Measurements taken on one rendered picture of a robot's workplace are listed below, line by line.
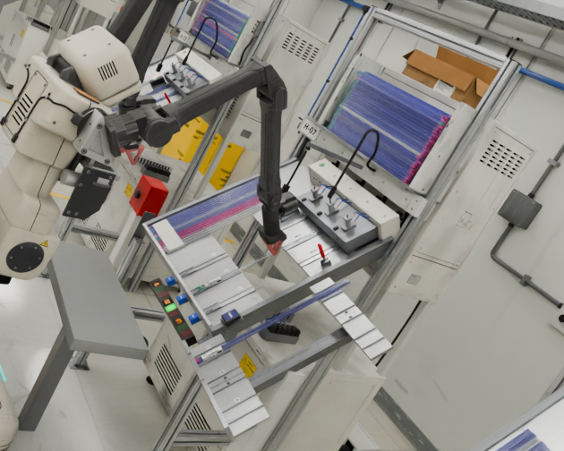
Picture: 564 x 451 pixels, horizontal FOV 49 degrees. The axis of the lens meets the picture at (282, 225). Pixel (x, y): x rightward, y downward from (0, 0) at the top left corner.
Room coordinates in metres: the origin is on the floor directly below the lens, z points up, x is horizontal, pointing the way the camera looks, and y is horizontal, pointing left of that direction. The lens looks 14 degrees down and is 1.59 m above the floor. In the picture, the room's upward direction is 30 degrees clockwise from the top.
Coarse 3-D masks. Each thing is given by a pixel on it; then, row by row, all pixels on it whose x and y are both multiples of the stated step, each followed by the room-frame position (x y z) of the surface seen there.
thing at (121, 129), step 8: (104, 120) 1.50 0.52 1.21; (112, 120) 1.51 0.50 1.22; (120, 120) 1.52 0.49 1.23; (128, 120) 1.54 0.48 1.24; (112, 128) 1.47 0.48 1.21; (120, 128) 1.51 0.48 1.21; (128, 128) 1.53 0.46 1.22; (136, 128) 1.54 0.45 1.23; (112, 136) 1.47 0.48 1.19; (120, 136) 1.51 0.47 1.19; (128, 136) 1.53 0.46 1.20; (136, 136) 1.56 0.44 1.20; (112, 144) 1.49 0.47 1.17; (120, 144) 1.52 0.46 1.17; (112, 152) 1.51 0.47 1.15; (120, 152) 1.50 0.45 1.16
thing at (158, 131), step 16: (256, 64) 1.76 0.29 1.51; (224, 80) 1.71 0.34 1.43; (240, 80) 1.72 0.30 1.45; (256, 80) 1.75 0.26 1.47; (272, 80) 1.78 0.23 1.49; (192, 96) 1.66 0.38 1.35; (208, 96) 1.67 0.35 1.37; (224, 96) 1.70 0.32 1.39; (272, 96) 1.80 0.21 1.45; (160, 112) 1.65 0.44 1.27; (176, 112) 1.61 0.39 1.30; (192, 112) 1.65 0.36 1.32; (144, 128) 1.56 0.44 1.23; (160, 128) 1.57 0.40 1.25; (176, 128) 1.60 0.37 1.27; (160, 144) 1.59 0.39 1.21
